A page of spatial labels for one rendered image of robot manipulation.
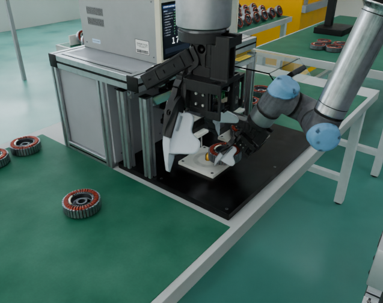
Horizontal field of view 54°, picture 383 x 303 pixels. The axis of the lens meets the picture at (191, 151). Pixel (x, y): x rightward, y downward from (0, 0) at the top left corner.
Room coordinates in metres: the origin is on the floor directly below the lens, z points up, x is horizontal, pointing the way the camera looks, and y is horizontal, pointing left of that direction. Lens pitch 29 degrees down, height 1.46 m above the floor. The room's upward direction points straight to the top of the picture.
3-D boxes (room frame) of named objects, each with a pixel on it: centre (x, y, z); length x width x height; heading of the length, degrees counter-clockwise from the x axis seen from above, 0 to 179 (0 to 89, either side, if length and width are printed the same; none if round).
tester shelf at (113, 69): (1.44, 0.12, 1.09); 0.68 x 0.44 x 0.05; 141
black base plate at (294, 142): (1.25, -0.12, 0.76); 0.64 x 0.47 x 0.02; 141
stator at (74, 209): (0.91, 0.33, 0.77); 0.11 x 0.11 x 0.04
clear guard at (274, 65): (1.40, -0.26, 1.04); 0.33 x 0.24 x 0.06; 51
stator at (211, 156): (1.09, -0.11, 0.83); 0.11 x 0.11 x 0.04
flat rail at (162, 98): (1.30, -0.06, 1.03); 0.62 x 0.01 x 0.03; 141
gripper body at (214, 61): (0.53, -0.02, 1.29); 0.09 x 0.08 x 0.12; 56
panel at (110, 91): (1.40, 0.06, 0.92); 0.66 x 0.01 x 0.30; 141
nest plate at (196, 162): (1.14, -0.06, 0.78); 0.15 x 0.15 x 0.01; 51
